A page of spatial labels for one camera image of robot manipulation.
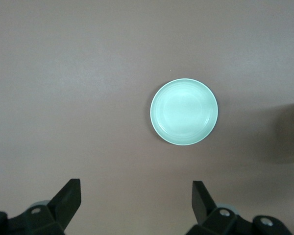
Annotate pale green round plate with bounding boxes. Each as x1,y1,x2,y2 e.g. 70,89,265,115
150,78,219,146

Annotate brown table cover sheet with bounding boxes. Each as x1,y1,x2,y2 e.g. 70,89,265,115
0,0,294,235

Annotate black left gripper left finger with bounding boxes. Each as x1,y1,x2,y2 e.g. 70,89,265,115
8,178,82,235

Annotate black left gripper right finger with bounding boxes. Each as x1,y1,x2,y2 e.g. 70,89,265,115
186,181,255,235

